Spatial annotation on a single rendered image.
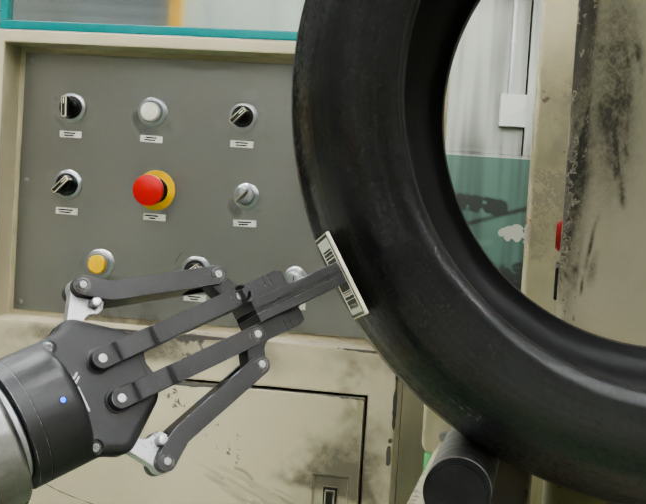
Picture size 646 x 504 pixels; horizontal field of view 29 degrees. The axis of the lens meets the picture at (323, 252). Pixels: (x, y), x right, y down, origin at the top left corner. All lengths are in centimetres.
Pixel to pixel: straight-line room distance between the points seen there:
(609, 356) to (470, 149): 884
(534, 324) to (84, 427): 48
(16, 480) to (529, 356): 33
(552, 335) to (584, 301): 11
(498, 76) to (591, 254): 878
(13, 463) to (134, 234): 97
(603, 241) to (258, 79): 59
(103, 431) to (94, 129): 96
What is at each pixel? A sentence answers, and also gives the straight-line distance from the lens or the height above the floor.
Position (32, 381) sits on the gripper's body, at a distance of 70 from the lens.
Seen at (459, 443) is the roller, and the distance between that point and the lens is 88.
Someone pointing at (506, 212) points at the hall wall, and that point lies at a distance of 985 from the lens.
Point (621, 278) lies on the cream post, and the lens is 118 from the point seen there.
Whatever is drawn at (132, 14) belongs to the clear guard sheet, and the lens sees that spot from 163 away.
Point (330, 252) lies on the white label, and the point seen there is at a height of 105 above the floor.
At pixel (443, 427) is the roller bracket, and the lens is 118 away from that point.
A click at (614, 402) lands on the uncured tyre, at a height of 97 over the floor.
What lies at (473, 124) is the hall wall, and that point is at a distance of 991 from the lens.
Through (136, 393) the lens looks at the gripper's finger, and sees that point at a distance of 74.
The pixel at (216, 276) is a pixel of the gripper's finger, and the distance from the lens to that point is 78.
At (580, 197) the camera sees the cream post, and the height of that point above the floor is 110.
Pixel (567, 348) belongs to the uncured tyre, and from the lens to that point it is 108.
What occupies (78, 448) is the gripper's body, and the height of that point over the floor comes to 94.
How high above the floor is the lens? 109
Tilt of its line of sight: 3 degrees down
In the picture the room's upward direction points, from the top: 4 degrees clockwise
